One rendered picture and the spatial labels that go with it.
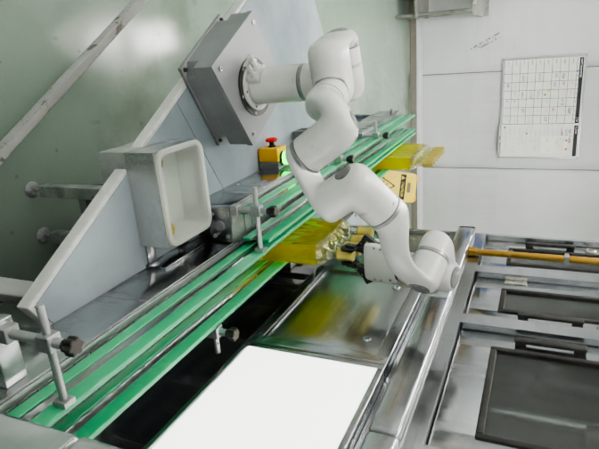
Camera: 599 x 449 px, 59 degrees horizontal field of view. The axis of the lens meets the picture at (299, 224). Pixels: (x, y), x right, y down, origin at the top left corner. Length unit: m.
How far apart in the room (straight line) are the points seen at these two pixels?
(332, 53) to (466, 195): 6.29
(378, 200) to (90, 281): 0.62
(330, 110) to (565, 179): 6.35
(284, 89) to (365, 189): 0.46
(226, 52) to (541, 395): 1.06
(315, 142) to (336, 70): 0.21
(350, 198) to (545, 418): 0.55
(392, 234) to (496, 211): 6.35
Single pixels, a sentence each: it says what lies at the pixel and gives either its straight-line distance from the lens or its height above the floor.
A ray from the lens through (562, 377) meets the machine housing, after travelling 1.29.
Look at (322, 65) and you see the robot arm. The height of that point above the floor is 1.14.
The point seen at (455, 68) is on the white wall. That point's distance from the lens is 7.16.
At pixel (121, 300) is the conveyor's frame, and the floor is 0.82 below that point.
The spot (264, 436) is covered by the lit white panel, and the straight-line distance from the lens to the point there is 1.02.
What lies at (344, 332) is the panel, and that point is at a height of 1.19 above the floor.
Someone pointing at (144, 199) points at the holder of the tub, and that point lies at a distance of 1.24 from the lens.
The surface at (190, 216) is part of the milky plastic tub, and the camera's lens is 1.38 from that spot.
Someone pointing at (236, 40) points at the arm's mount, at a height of 0.86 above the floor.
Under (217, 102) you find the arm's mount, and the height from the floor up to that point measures 0.82.
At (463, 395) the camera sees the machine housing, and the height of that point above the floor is 1.48.
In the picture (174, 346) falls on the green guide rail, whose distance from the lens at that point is 1.15.
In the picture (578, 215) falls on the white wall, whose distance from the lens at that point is 7.44.
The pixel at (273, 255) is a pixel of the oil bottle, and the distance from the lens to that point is 1.46.
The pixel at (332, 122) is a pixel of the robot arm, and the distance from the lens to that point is 1.07.
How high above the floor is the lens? 1.59
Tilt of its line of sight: 24 degrees down
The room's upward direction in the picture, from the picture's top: 94 degrees clockwise
